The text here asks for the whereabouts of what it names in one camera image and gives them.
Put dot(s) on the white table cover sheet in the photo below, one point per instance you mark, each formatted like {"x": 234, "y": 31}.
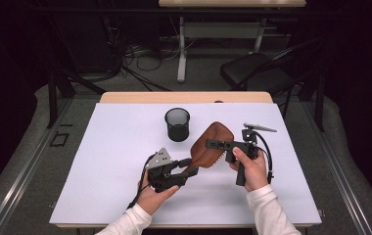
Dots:
{"x": 109, "y": 147}

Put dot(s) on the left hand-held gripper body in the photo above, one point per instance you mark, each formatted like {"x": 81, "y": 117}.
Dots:
{"x": 159, "y": 160}

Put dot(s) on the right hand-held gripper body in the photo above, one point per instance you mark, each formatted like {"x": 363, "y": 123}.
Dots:
{"x": 251, "y": 143}

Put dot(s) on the white-legged desk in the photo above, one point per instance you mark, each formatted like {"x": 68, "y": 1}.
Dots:
{"x": 221, "y": 30}

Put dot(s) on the metal floor rail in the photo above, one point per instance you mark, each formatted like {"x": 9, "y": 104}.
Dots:
{"x": 337, "y": 171}
{"x": 27, "y": 171}

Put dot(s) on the black metal stand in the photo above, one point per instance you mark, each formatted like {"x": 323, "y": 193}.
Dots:
{"x": 319, "y": 104}
{"x": 52, "y": 98}

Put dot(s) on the black mesh pen cup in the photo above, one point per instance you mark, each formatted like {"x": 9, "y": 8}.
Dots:
{"x": 177, "y": 132}

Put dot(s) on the brown wooden hairbrush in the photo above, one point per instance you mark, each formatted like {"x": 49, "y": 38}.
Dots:
{"x": 203, "y": 156}

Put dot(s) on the small dark round table grommet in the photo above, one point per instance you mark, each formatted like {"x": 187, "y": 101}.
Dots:
{"x": 219, "y": 101}

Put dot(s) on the black folding chair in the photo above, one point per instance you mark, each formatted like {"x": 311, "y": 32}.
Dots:
{"x": 255, "y": 70}

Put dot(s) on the person's left hand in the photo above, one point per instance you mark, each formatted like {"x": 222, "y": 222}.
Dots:
{"x": 153, "y": 199}

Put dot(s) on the person's right hand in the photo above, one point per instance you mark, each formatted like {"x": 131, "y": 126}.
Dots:
{"x": 255, "y": 174}

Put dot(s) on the dark cabinet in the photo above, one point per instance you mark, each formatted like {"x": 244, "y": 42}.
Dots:
{"x": 83, "y": 45}

